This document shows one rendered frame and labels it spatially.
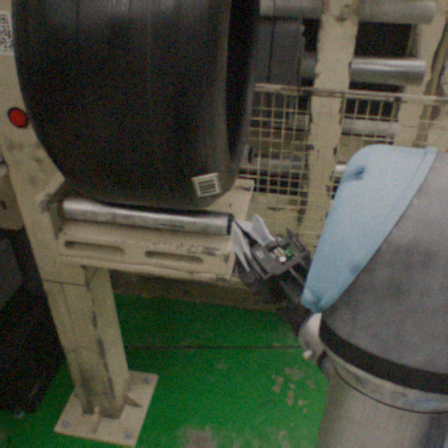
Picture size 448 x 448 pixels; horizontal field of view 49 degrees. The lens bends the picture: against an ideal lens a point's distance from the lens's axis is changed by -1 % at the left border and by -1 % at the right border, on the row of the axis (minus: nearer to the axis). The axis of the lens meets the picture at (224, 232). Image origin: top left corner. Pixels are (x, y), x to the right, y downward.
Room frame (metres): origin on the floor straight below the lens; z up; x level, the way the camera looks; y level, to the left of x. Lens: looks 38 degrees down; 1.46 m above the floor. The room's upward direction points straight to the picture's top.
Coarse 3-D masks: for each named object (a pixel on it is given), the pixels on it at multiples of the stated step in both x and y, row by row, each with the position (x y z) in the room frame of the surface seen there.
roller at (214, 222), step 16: (64, 208) 0.79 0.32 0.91; (80, 208) 0.79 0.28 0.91; (96, 208) 0.78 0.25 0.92; (112, 208) 0.78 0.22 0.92; (128, 208) 0.78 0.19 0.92; (144, 208) 0.77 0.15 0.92; (160, 208) 0.77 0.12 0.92; (128, 224) 0.77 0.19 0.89; (144, 224) 0.76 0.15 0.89; (160, 224) 0.75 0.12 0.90; (176, 224) 0.75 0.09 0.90; (192, 224) 0.74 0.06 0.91; (208, 224) 0.74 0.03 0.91; (224, 224) 0.73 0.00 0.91
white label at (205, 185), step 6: (210, 174) 0.65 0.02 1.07; (216, 174) 0.64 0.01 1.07; (192, 180) 0.64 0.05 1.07; (198, 180) 0.64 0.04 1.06; (204, 180) 0.65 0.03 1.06; (210, 180) 0.65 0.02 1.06; (216, 180) 0.65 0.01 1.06; (198, 186) 0.65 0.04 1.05; (204, 186) 0.65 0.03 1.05; (210, 186) 0.66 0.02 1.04; (216, 186) 0.66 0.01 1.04; (198, 192) 0.66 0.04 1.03; (204, 192) 0.66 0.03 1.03; (210, 192) 0.67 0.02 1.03; (216, 192) 0.67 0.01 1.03
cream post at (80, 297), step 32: (0, 0) 0.88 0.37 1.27; (0, 64) 0.88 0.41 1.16; (0, 96) 0.89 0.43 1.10; (0, 128) 0.89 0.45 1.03; (32, 160) 0.88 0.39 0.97; (32, 192) 0.89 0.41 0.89; (32, 224) 0.89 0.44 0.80; (64, 288) 0.88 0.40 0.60; (96, 288) 0.91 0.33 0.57; (64, 320) 0.89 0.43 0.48; (96, 320) 0.88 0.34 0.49; (64, 352) 0.90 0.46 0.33; (96, 352) 0.88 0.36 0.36; (96, 384) 0.88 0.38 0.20; (128, 384) 0.97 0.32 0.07
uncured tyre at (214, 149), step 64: (64, 0) 0.67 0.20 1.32; (128, 0) 0.66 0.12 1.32; (192, 0) 0.66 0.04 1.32; (256, 0) 1.08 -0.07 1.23; (64, 64) 0.65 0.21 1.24; (128, 64) 0.63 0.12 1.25; (192, 64) 0.64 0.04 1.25; (256, 64) 1.07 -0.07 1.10; (64, 128) 0.64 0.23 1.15; (128, 128) 0.63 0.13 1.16; (192, 128) 0.63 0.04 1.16; (128, 192) 0.68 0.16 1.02; (192, 192) 0.66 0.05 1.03
